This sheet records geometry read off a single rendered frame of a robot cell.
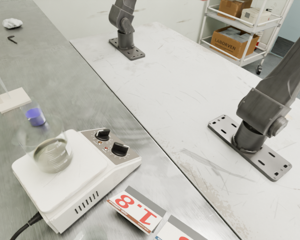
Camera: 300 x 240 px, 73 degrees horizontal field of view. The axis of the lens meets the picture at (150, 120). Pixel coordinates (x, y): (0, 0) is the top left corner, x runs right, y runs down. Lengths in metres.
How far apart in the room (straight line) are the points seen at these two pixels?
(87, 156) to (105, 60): 0.51
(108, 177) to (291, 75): 0.36
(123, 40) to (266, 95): 0.59
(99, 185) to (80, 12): 1.63
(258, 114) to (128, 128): 0.30
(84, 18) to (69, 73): 1.16
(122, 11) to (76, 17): 1.10
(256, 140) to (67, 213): 0.39
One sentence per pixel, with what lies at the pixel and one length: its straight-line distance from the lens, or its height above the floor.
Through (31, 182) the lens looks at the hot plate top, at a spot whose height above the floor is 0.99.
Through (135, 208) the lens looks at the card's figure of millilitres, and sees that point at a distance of 0.39.
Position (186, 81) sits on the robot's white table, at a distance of 0.71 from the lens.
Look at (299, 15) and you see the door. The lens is 3.21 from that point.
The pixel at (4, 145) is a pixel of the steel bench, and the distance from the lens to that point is 0.59.
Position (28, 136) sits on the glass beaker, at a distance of 0.36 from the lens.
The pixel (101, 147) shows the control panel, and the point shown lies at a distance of 0.42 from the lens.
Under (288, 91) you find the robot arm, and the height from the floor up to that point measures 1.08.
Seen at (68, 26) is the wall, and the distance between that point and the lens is 1.87.
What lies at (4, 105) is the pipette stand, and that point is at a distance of 0.69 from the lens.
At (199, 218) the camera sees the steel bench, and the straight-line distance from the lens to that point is 0.42.
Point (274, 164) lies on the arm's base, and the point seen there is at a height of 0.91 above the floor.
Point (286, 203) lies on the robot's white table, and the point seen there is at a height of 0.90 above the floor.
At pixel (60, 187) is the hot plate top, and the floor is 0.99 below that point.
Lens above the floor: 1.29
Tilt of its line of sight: 45 degrees down
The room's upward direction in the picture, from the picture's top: 3 degrees clockwise
